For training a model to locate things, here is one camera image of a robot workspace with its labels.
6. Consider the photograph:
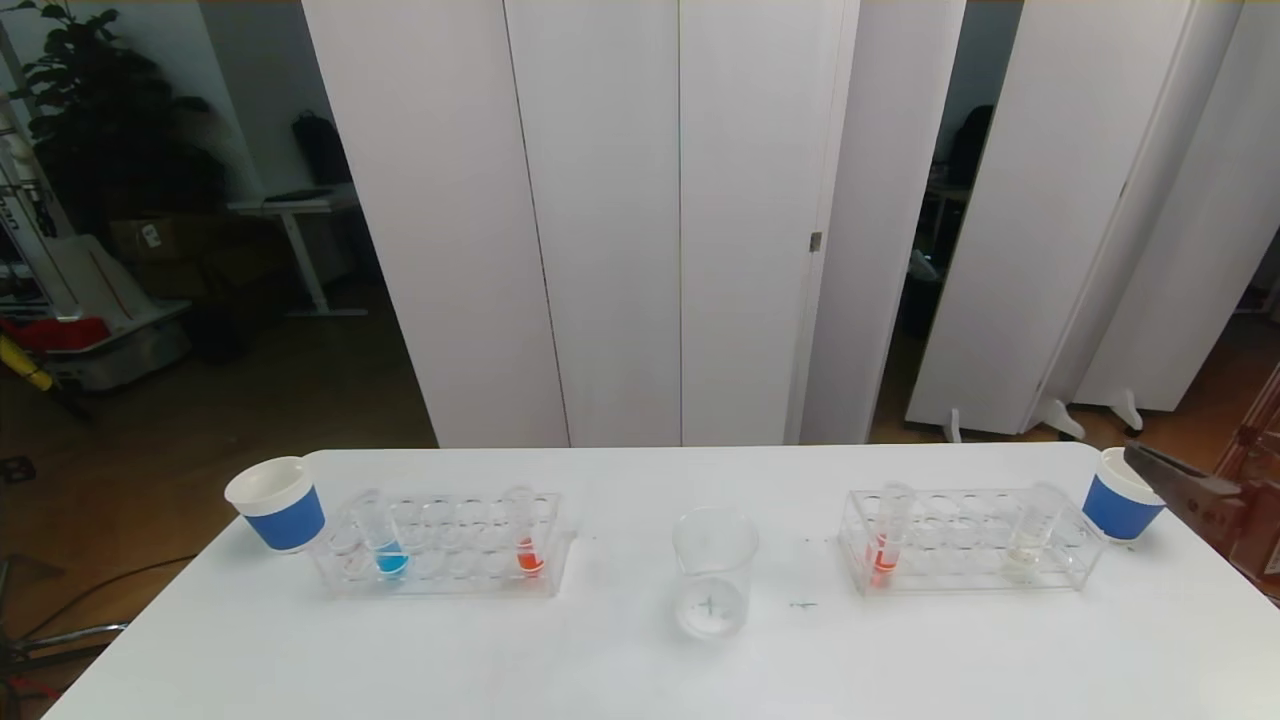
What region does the clear plastic test tube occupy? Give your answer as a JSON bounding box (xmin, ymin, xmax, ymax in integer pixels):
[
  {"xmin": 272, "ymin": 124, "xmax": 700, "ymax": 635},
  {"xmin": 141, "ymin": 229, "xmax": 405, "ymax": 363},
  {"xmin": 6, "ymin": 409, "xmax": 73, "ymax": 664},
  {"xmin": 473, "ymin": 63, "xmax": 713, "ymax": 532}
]
[{"xmin": 866, "ymin": 481, "xmax": 916, "ymax": 589}]

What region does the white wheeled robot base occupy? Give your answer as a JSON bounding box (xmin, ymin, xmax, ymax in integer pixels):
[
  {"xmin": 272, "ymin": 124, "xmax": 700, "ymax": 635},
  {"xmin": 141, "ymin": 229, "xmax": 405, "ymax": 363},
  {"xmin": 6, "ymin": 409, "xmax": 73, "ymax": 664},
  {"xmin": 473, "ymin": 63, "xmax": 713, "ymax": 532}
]
[{"xmin": 0, "ymin": 95, "xmax": 193, "ymax": 393}]

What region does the red liquid test tube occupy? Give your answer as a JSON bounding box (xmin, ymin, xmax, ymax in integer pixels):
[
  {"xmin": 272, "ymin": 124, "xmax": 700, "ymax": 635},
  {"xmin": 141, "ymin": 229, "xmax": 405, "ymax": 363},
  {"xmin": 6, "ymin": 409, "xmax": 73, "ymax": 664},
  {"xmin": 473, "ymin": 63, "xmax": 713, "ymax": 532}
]
[{"xmin": 503, "ymin": 485, "xmax": 547, "ymax": 578}]

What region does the clear glass beaker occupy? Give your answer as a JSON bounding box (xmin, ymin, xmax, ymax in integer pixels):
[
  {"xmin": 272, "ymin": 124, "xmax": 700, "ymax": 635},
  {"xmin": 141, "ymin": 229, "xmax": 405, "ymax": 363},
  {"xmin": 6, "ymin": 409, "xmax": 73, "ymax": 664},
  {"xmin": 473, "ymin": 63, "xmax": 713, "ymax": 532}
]
[{"xmin": 671, "ymin": 507, "xmax": 761, "ymax": 641}]

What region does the clear acrylic test tube rack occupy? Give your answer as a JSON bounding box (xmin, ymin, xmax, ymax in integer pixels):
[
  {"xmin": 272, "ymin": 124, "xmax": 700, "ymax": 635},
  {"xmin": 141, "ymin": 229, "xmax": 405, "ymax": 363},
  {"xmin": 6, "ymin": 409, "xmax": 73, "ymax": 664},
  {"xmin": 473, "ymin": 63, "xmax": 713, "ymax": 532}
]
[
  {"xmin": 310, "ymin": 490, "xmax": 579, "ymax": 598},
  {"xmin": 838, "ymin": 487, "xmax": 1107, "ymax": 595}
]

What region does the blue liquid test tube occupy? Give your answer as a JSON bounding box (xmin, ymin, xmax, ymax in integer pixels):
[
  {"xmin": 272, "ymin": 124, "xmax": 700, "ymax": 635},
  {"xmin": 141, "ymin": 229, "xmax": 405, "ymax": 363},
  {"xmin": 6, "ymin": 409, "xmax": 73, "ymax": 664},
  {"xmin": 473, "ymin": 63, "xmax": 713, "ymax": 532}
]
[{"xmin": 352, "ymin": 489, "xmax": 411, "ymax": 578}]

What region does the yellow liquid test tube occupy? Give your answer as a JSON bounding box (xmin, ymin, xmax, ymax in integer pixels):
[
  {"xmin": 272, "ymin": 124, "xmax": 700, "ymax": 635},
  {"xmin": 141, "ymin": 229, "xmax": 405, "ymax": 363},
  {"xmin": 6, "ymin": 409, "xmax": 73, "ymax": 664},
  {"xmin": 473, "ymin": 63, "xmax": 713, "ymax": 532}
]
[{"xmin": 1003, "ymin": 481, "xmax": 1067, "ymax": 581}]

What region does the white folding partition screen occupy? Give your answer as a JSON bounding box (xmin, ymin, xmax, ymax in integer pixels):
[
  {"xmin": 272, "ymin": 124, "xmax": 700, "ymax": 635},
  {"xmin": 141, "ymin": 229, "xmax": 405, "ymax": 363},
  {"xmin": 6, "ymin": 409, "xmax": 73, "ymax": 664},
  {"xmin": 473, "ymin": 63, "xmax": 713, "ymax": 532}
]
[
  {"xmin": 905, "ymin": 0, "xmax": 1280, "ymax": 441},
  {"xmin": 301, "ymin": 0, "xmax": 967, "ymax": 448}
]

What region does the black backpack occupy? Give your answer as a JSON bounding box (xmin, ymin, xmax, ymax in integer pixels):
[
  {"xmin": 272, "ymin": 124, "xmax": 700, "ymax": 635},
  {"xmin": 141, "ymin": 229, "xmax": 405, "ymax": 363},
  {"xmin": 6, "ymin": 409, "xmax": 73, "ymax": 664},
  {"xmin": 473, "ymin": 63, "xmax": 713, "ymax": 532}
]
[{"xmin": 292, "ymin": 110, "xmax": 353, "ymax": 186}]

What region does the white standing desk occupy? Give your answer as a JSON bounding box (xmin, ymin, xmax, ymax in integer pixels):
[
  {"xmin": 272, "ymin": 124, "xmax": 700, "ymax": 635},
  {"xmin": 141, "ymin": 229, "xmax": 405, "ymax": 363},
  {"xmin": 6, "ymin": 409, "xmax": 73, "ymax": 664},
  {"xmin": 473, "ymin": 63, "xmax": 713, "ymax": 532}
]
[{"xmin": 228, "ymin": 190, "xmax": 369, "ymax": 319}]

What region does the blue white paper cup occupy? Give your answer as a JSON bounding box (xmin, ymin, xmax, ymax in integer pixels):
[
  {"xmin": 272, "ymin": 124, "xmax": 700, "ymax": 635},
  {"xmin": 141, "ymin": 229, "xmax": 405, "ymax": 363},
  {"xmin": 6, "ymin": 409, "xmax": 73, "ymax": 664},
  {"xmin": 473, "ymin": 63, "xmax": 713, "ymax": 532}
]
[
  {"xmin": 224, "ymin": 456, "xmax": 327, "ymax": 554},
  {"xmin": 1082, "ymin": 447, "xmax": 1167, "ymax": 542}
]

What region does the black office chair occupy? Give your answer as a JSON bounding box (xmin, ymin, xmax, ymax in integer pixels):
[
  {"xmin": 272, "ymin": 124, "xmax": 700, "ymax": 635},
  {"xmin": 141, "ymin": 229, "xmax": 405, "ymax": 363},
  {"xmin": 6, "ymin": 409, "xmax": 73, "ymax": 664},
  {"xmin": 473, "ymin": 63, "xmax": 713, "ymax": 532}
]
[{"xmin": 925, "ymin": 104, "xmax": 997, "ymax": 201}]

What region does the brown cardboard box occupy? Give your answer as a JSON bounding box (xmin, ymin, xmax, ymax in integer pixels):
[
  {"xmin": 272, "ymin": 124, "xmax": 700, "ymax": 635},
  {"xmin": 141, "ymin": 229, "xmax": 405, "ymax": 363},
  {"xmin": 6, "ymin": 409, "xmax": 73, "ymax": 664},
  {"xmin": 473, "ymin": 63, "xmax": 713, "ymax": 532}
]
[{"xmin": 108, "ymin": 215, "xmax": 201, "ymax": 263}]

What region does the dark green potted plant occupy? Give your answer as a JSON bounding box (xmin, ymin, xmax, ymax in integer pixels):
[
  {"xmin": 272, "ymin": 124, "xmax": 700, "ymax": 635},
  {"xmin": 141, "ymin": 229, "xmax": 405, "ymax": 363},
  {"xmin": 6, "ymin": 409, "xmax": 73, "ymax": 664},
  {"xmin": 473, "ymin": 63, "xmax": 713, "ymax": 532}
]
[{"xmin": 5, "ymin": 0, "xmax": 226, "ymax": 241}]

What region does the grey metal floor stand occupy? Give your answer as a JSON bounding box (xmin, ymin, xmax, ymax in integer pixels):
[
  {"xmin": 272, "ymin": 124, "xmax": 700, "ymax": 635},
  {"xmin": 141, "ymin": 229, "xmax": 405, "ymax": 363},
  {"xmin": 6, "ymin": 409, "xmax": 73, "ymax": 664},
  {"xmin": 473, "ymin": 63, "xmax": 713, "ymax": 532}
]
[{"xmin": 0, "ymin": 620, "xmax": 131, "ymax": 720}]

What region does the yellow handled tool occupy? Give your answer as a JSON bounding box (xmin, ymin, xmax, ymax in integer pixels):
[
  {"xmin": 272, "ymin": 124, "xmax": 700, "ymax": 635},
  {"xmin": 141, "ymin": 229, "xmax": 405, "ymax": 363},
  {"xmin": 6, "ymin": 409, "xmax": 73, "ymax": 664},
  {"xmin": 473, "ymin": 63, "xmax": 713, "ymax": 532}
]
[{"xmin": 0, "ymin": 333, "xmax": 53, "ymax": 391}]

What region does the clear tube frame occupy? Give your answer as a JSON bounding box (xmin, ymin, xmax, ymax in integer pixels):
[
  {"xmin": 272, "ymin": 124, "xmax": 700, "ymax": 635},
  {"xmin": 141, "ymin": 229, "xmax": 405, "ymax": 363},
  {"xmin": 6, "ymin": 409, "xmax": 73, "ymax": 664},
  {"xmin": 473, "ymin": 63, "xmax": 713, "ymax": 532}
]
[{"xmin": 1200, "ymin": 362, "xmax": 1280, "ymax": 491}]

